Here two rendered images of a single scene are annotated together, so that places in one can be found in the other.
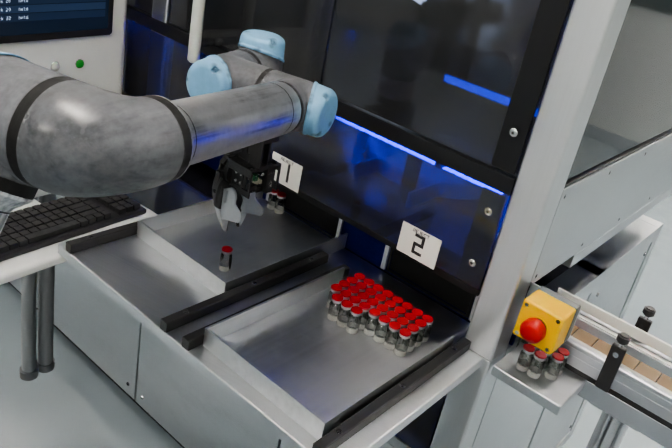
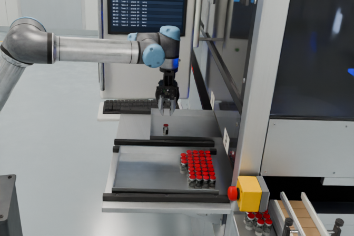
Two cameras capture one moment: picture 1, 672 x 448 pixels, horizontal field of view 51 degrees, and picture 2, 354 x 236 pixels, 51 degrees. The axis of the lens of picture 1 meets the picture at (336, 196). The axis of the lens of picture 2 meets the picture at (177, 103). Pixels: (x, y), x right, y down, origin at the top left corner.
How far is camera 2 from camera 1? 0.93 m
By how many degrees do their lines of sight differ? 45
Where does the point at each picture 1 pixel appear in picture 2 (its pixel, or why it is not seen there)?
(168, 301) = (129, 136)
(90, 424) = not seen: hidden behind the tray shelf
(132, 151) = (25, 46)
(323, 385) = (140, 182)
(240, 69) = (139, 38)
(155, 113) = (39, 36)
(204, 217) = (185, 116)
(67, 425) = not seen: hidden behind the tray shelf
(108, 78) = (183, 55)
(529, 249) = (242, 147)
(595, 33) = (259, 22)
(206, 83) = not seen: hidden behind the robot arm
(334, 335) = (173, 170)
